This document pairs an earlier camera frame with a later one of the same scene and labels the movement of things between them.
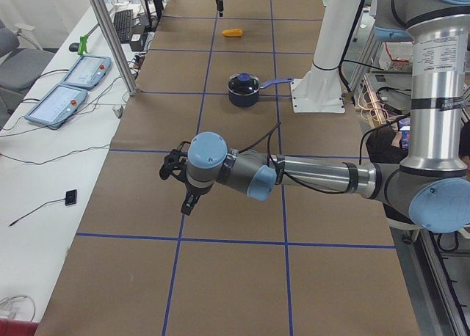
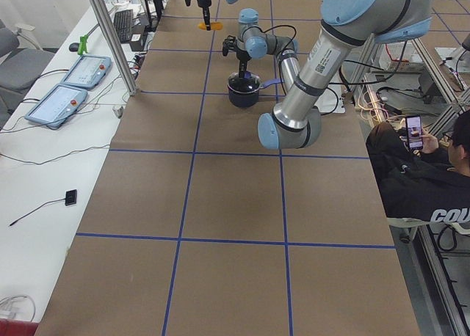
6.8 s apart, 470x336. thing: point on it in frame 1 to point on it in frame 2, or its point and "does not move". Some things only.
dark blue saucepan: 243,89 does not move
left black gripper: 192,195 to 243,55
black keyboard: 124,23 does not move
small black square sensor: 70,197 does not move
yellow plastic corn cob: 232,33 to 214,26
